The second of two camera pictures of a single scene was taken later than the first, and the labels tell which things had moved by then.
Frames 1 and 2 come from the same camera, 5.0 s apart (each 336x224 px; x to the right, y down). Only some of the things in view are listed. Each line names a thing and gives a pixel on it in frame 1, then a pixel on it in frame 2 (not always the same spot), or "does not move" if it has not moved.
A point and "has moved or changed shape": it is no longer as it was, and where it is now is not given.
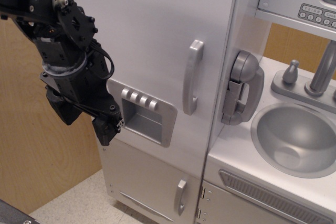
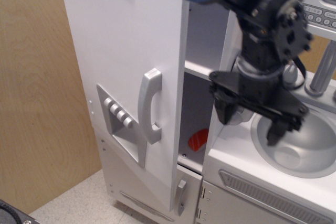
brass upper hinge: [203, 192] does not move
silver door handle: [180, 190] does not move
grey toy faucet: [324, 71] does not move
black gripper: [87, 89] -> [270, 92]
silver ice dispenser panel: [145, 115] -> [129, 134]
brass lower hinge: [199, 213] does not move
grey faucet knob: [291, 73] does not move
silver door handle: [195, 55] -> [151, 82]
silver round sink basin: [296, 139] does not move
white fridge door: [145, 20] has moved or changed shape
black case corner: [10, 214] does not move
